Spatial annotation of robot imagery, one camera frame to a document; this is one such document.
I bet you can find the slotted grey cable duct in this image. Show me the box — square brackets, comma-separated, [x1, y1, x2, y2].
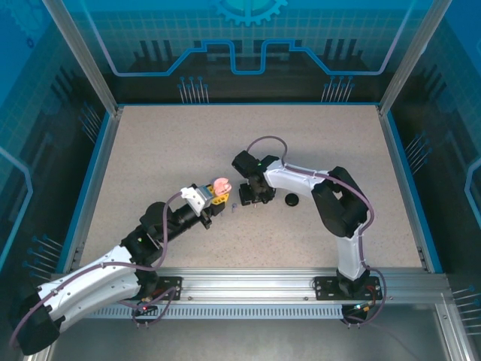
[84, 303, 349, 320]

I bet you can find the pink earbud charging case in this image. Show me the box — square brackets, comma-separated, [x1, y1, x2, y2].
[211, 176, 234, 196]

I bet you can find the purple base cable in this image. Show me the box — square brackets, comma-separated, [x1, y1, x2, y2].
[114, 284, 182, 329]
[340, 296, 388, 329]

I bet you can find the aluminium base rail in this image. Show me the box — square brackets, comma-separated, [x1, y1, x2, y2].
[50, 265, 448, 305]

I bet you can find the aluminium frame post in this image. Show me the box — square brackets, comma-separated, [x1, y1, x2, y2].
[377, 0, 444, 117]
[41, 0, 126, 117]

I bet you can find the aluminium table side rail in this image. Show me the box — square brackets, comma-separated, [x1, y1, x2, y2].
[20, 107, 125, 361]
[377, 105, 433, 272]

